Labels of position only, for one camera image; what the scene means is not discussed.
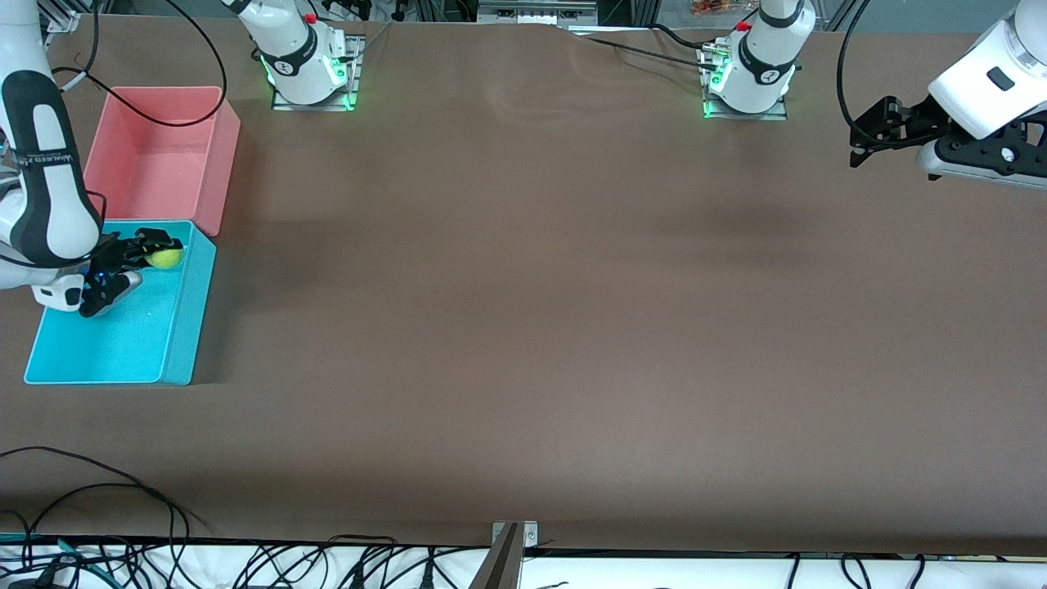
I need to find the pink plastic bin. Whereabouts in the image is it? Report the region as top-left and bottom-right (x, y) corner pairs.
(82, 86), (241, 237)

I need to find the blue plastic bin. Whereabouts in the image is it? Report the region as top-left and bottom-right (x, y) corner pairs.
(24, 219), (218, 386)

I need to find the silver metal equipment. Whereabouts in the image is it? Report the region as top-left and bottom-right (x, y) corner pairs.
(477, 0), (600, 25)

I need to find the dark metal bar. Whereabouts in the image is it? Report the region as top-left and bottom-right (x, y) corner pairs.
(468, 524), (524, 589)

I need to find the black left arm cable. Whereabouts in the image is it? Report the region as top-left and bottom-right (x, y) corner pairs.
(836, 0), (933, 150)

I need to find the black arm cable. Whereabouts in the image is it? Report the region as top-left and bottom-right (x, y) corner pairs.
(78, 0), (228, 128)
(836, 0), (933, 150)

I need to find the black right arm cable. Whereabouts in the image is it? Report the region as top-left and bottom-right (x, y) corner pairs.
(78, 0), (228, 128)

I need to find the thin black cable loop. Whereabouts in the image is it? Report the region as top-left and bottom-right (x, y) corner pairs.
(23, 483), (177, 565)
(0, 446), (210, 541)

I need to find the aluminium frame profile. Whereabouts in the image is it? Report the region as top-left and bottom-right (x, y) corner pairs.
(39, 0), (83, 34)

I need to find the grey cable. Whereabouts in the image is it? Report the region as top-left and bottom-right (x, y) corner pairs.
(352, 21), (393, 62)

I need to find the teal cable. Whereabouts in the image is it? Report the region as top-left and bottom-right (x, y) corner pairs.
(0, 532), (111, 578)

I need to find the silver clamp bracket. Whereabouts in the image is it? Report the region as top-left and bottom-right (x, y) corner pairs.
(491, 521), (539, 547)

